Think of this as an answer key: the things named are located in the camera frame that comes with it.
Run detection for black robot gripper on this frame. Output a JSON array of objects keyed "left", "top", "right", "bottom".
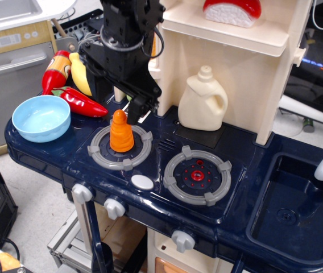
[{"left": 81, "top": 36, "right": 162, "bottom": 125}]

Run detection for orange toy carrot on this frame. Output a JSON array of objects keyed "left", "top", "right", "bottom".
[{"left": 110, "top": 109, "right": 134, "bottom": 153}]

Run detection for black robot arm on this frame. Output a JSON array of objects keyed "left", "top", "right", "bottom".
[{"left": 82, "top": 1, "right": 165, "bottom": 125}]

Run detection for light blue plastic bowl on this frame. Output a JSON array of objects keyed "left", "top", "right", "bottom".
[{"left": 11, "top": 95, "right": 71, "bottom": 143}]

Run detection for black white sticker label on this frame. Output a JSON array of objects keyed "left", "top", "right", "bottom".
[{"left": 122, "top": 102, "right": 151, "bottom": 123}]

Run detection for red toy chili pepper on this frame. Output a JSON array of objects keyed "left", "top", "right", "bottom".
[{"left": 51, "top": 86, "right": 108, "bottom": 118}]

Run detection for yellow toy banana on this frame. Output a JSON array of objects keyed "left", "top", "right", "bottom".
[{"left": 69, "top": 52, "right": 92, "bottom": 96}]

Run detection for left grey stove burner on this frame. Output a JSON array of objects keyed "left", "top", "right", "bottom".
[{"left": 87, "top": 125, "right": 153, "bottom": 171}]

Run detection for grey stove burner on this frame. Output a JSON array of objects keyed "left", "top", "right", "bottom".
[
  {"left": 163, "top": 146, "right": 232, "bottom": 206},
  {"left": 87, "top": 125, "right": 153, "bottom": 171}
]

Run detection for red orange toy bottle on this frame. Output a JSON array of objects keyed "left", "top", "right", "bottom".
[{"left": 42, "top": 50, "right": 71, "bottom": 95}]

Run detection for cream toy detergent jug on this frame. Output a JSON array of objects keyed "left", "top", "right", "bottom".
[{"left": 178, "top": 65, "right": 228, "bottom": 131}]

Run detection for grey oval stove button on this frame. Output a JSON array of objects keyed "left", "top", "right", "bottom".
[{"left": 131, "top": 175, "right": 154, "bottom": 191}]

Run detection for left grey stove knob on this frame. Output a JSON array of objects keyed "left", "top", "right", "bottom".
[{"left": 72, "top": 184, "right": 93, "bottom": 205}]

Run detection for grey stove knob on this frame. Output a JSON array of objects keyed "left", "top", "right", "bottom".
[
  {"left": 103, "top": 198, "right": 126, "bottom": 220},
  {"left": 72, "top": 184, "right": 93, "bottom": 205},
  {"left": 171, "top": 230, "right": 196, "bottom": 253}
]

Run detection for middle grey stove knob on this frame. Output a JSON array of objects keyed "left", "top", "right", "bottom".
[{"left": 103, "top": 198, "right": 126, "bottom": 220}]

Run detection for right grey stove burner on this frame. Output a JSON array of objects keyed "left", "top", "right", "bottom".
[{"left": 163, "top": 146, "right": 232, "bottom": 206}]

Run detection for grey toy dishwasher cabinet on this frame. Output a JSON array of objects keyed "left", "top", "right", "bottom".
[{"left": 0, "top": 1, "right": 75, "bottom": 155}]

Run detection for cream toy kitchen shelf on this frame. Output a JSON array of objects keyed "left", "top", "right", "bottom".
[{"left": 151, "top": 1, "right": 312, "bottom": 144}]

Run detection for red white toy sushi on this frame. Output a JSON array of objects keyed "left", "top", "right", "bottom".
[{"left": 202, "top": 0, "right": 262, "bottom": 28}]

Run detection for right grey stove knob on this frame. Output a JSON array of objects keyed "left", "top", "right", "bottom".
[{"left": 171, "top": 230, "right": 196, "bottom": 253}]

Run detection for navy toy kitchen counter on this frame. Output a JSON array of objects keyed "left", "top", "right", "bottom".
[{"left": 5, "top": 107, "right": 323, "bottom": 272}]

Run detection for small green can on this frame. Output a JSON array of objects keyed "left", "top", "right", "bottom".
[{"left": 303, "top": 117, "right": 315, "bottom": 133}]

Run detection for tangled electronics wires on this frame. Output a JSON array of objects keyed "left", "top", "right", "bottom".
[{"left": 77, "top": 32, "right": 105, "bottom": 57}]

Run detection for aluminium frame rail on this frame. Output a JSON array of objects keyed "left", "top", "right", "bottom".
[{"left": 47, "top": 211, "right": 92, "bottom": 272}]

